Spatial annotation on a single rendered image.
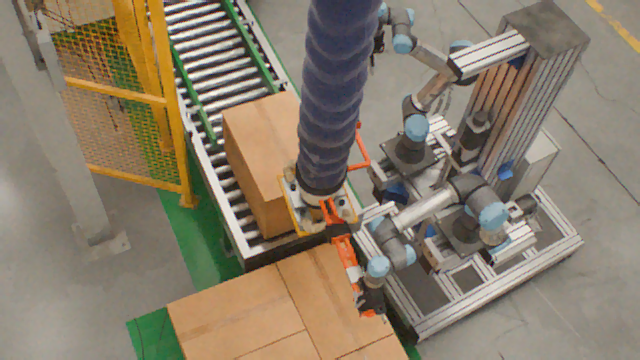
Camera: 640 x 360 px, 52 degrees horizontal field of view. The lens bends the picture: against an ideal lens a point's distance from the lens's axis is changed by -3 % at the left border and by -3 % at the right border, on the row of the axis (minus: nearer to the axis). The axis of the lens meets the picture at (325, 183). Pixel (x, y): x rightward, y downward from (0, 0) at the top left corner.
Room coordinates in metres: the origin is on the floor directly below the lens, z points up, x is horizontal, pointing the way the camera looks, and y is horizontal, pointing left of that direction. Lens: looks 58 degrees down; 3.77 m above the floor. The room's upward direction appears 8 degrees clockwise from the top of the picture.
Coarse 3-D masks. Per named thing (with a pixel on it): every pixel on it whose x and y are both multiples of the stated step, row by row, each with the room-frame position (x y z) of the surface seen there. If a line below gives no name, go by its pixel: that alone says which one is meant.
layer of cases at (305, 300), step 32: (320, 256) 1.58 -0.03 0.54; (224, 288) 1.32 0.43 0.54; (256, 288) 1.35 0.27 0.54; (288, 288) 1.37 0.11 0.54; (320, 288) 1.40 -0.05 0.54; (192, 320) 1.12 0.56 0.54; (224, 320) 1.15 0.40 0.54; (256, 320) 1.18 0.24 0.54; (288, 320) 1.20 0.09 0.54; (320, 320) 1.23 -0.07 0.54; (352, 320) 1.25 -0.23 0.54; (192, 352) 0.96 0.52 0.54; (224, 352) 0.99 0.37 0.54; (256, 352) 1.01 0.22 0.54; (288, 352) 1.04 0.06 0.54; (320, 352) 1.06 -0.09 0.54; (352, 352) 1.09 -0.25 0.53; (384, 352) 1.11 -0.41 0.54
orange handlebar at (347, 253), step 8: (360, 144) 1.86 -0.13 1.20; (368, 160) 1.78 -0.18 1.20; (352, 168) 1.72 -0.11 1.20; (320, 200) 1.53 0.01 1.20; (328, 200) 1.54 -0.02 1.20; (328, 216) 1.46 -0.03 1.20; (336, 240) 1.35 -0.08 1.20; (344, 240) 1.35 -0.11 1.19; (344, 248) 1.31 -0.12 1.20; (352, 248) 1.32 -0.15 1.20; (344, 256) 1.27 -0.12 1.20; (352, 256) 1.28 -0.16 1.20; (344, 264) 1.24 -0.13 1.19; (352, 288) 1.14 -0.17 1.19
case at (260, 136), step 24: (288, 96) 2.29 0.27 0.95; (240, 120) 2.09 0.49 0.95; (264, 120) 2.11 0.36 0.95; (288, 120) 2.13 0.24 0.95; (240, 144) 1.94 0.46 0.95; (264, 144) 1.96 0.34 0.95; (288, 144) 1.98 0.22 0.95; (240, 168) 1.91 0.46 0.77; (264, 168) 1.82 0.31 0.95; (264, 192) 1.68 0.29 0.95; (264, 216) 1.63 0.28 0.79; (288, 216) 1.69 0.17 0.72
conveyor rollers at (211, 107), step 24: (144, 0) 3.30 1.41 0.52; (168, 0) 3.31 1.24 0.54; (192, 0) 3.32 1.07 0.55; (216, 0) 3.39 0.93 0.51; (192, 24) 3.12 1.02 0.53; (216, 24) 3.13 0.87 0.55; (216, 48) 2.93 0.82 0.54; (240, 48) 2.95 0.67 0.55; (216, 72) 2.74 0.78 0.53; (240, 72) 2.75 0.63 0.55; (216, 96) 2.55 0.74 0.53; (240, 96) 2.56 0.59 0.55; (216, 120) 2.37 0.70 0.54; (216, 168) 2.03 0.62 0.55; (240, 192) 1.89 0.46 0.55
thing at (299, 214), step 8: (280, 176) 1.70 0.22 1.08; (280, 184) 1.66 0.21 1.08; (288, 184) 1.66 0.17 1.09; (296, 184) 1.67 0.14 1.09; (288, 192) 1.62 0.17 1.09; (288, 200) 1.58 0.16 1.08; (304, 208) 1.54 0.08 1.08; (296, 216) 1.50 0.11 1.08; (304, 216) 1.50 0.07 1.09; (312, 216) 1.51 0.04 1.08; (296, 224) 1.46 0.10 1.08; (312, 224) 1.47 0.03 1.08; (304, 232) 1.43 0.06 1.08
